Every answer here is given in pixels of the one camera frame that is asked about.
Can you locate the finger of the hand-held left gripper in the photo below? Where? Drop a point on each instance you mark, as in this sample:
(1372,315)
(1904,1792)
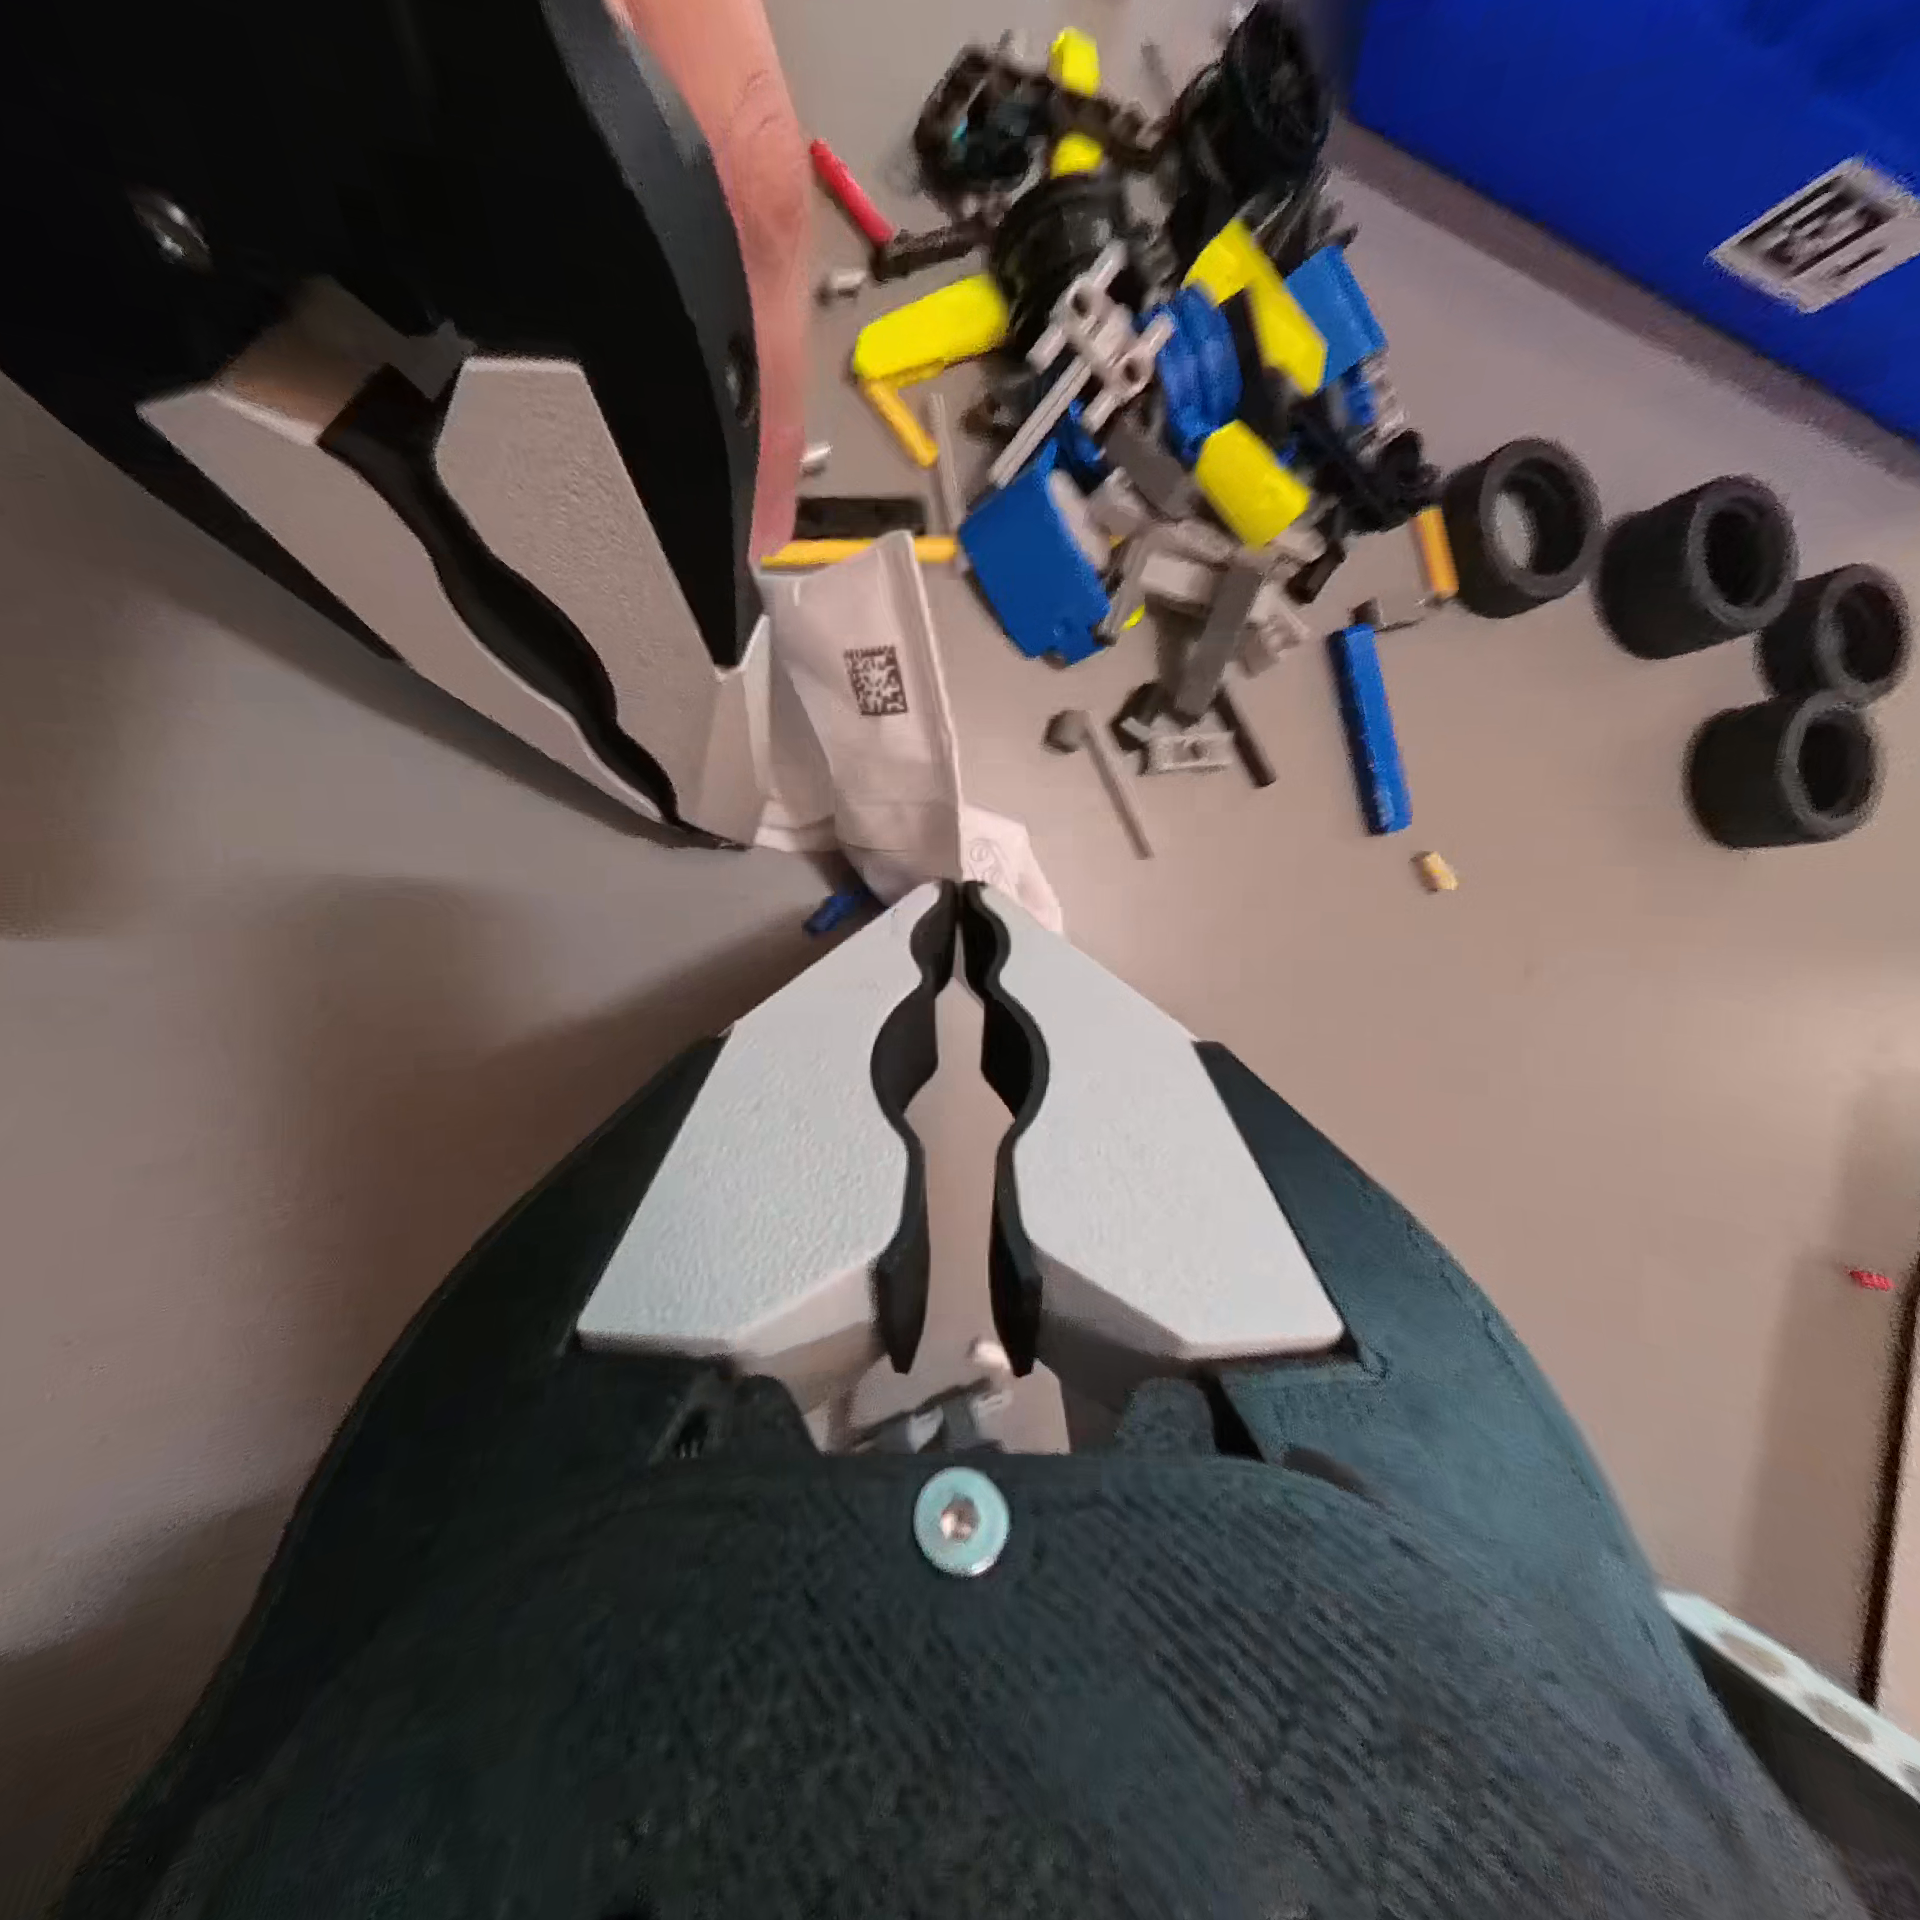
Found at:
(359,555)
(600,540)

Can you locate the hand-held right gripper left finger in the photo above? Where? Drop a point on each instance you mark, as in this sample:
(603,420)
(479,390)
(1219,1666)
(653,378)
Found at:
(751,1200)

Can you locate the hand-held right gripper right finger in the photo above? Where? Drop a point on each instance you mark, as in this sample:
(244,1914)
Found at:
(1170,1200)

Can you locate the white paper bag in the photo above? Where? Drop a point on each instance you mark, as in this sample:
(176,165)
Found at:
(884,720)

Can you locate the thin yellow lego axle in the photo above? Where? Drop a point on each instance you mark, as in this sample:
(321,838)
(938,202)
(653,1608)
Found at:
(803,553)

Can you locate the small blue lego piece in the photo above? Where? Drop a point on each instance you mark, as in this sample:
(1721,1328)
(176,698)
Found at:
(839,910)

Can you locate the yellow bent lego beam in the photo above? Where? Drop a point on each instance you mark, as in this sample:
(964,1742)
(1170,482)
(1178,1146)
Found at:
(930,330)

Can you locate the grey lego axle with stop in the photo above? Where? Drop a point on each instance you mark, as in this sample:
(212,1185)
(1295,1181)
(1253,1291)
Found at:
(1108,787)

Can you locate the small tan lego pin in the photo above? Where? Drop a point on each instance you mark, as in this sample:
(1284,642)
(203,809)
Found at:
(1435,872)

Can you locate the red lego axle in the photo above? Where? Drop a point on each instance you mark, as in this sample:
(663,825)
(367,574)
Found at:
(850,192)

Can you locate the black lego beam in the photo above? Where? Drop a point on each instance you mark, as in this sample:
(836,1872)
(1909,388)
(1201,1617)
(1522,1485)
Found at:
(930,249)

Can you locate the long blue lego beam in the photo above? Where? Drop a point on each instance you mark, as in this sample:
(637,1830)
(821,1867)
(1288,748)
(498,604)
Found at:
(1368,728)

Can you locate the partly built lego vehicle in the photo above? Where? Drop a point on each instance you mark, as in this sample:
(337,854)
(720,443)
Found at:
(1201,388)

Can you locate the yellow lego connector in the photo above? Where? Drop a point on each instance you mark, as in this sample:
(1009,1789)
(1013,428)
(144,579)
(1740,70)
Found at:
(1433,555)

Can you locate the person's left hand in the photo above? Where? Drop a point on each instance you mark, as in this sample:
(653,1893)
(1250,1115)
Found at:
(764,224)

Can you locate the black rubber tire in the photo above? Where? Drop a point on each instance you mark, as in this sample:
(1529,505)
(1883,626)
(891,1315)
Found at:
(1837,629)
(1522,528)
(1769,780)
(1687,579)

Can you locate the white perforated tray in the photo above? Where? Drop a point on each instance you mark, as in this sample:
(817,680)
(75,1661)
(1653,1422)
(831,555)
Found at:
(1799,1693)

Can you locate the blue plastic bin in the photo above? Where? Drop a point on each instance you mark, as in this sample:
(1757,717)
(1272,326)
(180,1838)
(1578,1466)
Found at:
(1620,149)

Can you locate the black lego frame piece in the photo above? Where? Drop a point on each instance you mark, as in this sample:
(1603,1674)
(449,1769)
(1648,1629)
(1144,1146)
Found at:
(856,517)

